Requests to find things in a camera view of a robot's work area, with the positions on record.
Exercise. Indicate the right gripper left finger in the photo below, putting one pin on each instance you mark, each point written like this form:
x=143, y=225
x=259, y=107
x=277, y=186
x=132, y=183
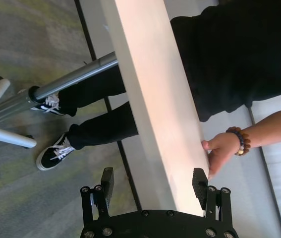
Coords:
x=106, y=183

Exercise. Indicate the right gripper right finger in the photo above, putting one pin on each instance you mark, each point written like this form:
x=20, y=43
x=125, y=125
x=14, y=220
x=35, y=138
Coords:
x=199, y=186

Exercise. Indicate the white rolling pedestal table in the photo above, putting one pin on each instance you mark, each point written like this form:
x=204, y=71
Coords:
x=155, y=99

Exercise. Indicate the person left forearm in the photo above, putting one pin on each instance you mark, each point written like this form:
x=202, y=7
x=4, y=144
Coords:
x=271, y=129

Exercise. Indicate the person left hand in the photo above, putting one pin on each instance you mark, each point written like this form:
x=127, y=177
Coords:
x=222, y=148

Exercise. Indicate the black trousers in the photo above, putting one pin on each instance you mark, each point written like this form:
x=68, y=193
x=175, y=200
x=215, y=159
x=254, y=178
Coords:
x=105, y=126

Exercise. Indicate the person left black sneaker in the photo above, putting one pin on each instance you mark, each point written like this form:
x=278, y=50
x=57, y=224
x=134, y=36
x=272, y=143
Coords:
x=49, y=156

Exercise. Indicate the person black sneaker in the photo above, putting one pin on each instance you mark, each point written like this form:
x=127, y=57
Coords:
x=49, y=156
x=53, y=110

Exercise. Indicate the person right black sneaker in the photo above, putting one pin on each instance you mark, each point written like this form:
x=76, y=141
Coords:
x=53, y=110

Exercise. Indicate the person in black clothes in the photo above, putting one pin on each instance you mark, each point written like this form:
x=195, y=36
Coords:
x=234, y=54

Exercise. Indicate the black wall baseboard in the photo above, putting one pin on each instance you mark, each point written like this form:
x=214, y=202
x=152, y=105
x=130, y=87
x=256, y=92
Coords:
x=89, y=37

